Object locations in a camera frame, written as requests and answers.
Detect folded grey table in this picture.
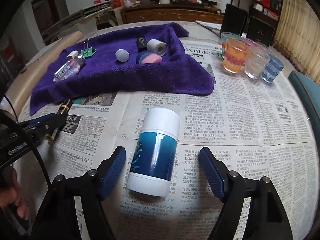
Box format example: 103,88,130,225
41,0,112,43

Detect white charger plug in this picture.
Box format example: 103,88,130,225
67,50,79,60

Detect teal glass cup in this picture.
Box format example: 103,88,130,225
220,32,241,53

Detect white glass cup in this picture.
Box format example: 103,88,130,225
244,47,270,79

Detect clear glass bottle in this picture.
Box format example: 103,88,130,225
53,54,86,82

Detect pink glass cup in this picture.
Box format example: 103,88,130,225
241,37,257,47

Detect black square tea tin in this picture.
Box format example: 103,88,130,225
246,16,274,46

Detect left hand-held gripper device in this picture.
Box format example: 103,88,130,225
1,111,59,170

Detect black cable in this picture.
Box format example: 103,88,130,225
2,93,53,188

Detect green binder clips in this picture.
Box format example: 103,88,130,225
80,39,97,59

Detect white tape roll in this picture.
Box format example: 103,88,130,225
146,38,168,56

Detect newspaper table cover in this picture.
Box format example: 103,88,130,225
39,41,319,239

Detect small white plastic bottle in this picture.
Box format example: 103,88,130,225
115,49,130,63

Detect person's left hand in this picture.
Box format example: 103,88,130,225
1,168,29,220

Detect purple towel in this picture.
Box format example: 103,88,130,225
29,23,214,115

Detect beige bench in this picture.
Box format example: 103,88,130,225
1,31,84,115

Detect blue glass cup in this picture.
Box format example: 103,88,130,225
260,53,284,83

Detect beige patterned curtain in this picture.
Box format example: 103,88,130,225
274,0,319,84

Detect black gold tube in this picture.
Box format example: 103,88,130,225
45,99,73,144

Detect orange glass cup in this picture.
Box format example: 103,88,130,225
222,38,250,74

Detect pink blue round container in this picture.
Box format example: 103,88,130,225
136,50,162,64

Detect teal cushioned chair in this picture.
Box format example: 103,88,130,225
288,71,320,152

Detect pale purple glass cup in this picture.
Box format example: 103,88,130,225
256,42,271,53

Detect blue white plastic bottle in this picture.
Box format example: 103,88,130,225
126,107,180,197

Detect dark wooden door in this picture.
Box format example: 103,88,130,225
31,0,61,45

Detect wooden TV cabinet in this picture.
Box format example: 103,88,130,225
120,3,223,24

